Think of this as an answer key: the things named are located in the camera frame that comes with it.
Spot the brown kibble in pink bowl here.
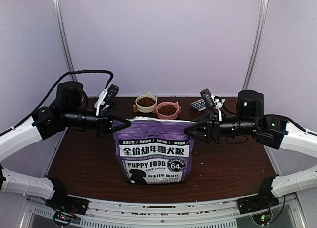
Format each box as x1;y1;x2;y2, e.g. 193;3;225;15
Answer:
158;104;177;116

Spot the left aluminium frame post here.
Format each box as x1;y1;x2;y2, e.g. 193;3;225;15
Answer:
53;0;75;72

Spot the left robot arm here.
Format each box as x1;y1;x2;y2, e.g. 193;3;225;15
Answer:
0;81;131;210

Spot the right aluminium frame post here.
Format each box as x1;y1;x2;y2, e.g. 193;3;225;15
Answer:
242;0;269;90

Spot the navy white-dotted bowl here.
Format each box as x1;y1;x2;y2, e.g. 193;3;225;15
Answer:
94;101;113;109

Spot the cream cat-ear pet bowl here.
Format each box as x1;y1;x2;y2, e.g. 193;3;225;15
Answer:
134;91;157;113

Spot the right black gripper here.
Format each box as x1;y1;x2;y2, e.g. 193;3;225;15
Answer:
184;112;258;145

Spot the purple pet food bag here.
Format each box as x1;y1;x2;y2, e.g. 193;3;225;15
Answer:
113;117;194;185

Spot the aluminium frame post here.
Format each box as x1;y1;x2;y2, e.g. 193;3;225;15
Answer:
242;0;269;90
53;0;75;72

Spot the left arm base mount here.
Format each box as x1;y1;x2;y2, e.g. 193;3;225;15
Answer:
46;178;89;215

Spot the blue zigzag patterned bowl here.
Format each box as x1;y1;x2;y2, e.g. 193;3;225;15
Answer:
190;98;206;111

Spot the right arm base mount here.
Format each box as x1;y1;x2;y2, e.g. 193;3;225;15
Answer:
237;177;279;214

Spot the pink cat-ear pet bowl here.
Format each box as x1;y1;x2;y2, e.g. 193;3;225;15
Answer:
155;102;181;120

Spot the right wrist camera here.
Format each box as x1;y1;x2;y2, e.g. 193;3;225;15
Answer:
200;88;225;122

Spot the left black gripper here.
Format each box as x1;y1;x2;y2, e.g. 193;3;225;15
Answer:
62;105;130;138

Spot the brown kibble in cream bowl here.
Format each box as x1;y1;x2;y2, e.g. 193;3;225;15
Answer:
137;97;156;107

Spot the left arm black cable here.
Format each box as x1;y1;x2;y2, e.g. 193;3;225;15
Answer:
0;69;115;137

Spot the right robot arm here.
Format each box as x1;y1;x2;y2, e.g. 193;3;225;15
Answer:
184;90;317;209

